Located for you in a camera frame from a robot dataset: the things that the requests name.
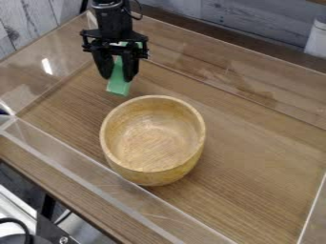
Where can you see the green rectangular block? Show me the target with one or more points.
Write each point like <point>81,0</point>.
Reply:
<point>117,86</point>

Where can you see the black table leg bracket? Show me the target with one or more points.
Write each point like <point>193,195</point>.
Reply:
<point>48,230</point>

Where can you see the brown wooden bowl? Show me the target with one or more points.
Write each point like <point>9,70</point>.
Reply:
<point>152,139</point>

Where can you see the white cylindrical container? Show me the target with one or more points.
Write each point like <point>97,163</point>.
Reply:
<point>315,46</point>

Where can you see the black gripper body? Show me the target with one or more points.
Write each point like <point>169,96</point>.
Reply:
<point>113,36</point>

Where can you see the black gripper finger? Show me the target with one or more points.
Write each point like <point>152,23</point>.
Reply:
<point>104,63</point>
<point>129,66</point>

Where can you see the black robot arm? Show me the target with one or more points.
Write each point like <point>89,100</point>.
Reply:
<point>109,2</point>

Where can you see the clear acrylic tray wall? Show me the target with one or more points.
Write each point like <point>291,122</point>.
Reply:
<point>255,192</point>

